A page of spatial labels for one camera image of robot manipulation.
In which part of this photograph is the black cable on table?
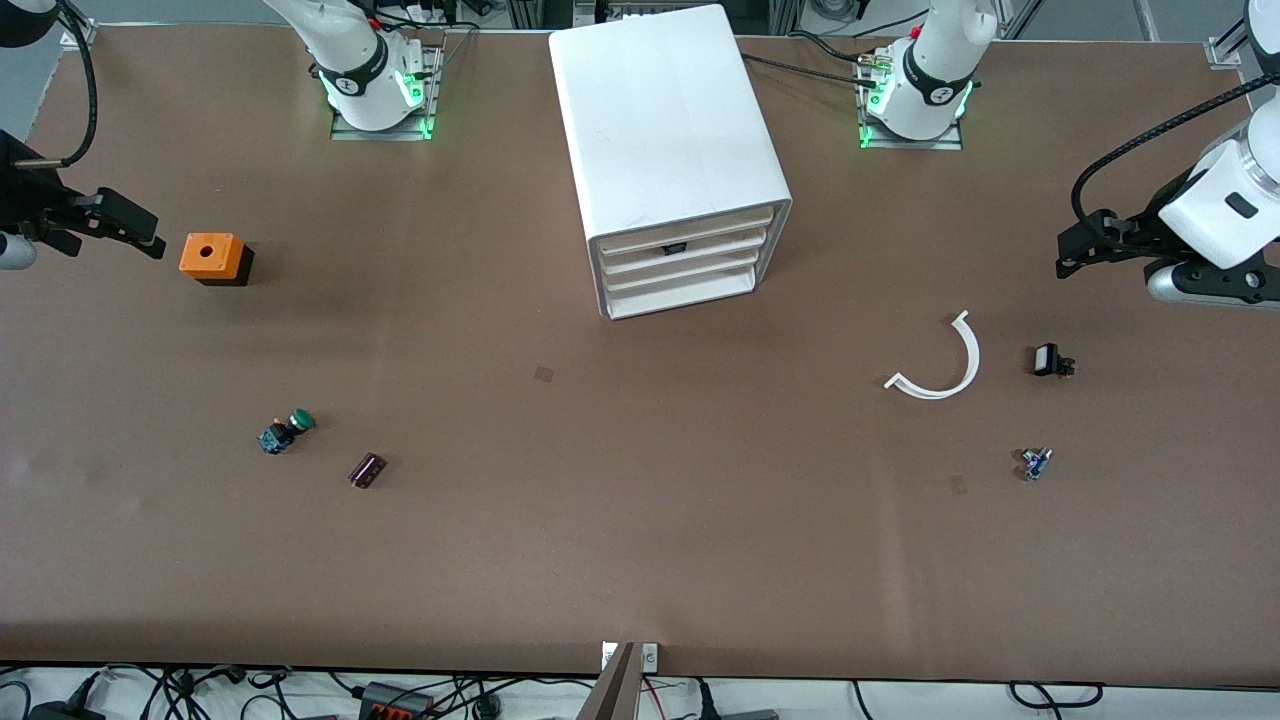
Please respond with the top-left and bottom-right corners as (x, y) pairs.
(745, 50), (881, 93)

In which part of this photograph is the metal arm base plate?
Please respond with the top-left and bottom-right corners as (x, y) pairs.
(856, 50), (966, 153)
(330, 28), (447, 142)

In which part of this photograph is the black red power strip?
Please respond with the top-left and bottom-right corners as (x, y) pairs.
(358, 681), (438, 720)

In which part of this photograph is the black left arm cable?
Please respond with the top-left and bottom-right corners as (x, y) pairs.
(1072, 75), (1280, 233)

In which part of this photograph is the aluminium frame corner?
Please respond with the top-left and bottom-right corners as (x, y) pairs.
(1205, 0), (1280, 67)
(40, 0), (98, 49)

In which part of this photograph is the black cable loop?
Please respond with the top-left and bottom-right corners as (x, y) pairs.
(1008, 681), (1106, 711)

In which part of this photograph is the orange box with hole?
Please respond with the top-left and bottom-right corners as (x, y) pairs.
(180, 233), (254, 288)

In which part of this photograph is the green push button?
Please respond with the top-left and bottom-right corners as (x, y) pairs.
(258, 408), (317, 457)

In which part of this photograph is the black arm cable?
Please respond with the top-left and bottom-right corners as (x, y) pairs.
(55, 0), (99, 167)
(1072, 75), (1280, 233)

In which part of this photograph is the white curved plastic bracket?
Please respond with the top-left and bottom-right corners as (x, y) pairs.
(884, 310), (982, 401)

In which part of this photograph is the white plastic drawer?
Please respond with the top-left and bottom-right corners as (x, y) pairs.
(597, 208), (777, 253)
(603, 255), (771, 293)
(600, 232), (773, 273)
(607, 272), (769, 319)

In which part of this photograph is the brown wooden post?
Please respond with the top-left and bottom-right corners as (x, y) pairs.
(575, 642), (641, 720)

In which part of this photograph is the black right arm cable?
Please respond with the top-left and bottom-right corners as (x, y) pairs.
(55, 0), (99, 167)

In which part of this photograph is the white drawer cabinet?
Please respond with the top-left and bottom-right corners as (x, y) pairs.
(550, 3), (794, 321)

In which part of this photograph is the black power adapter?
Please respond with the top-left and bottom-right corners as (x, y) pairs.
(28, 672), (106, 720)

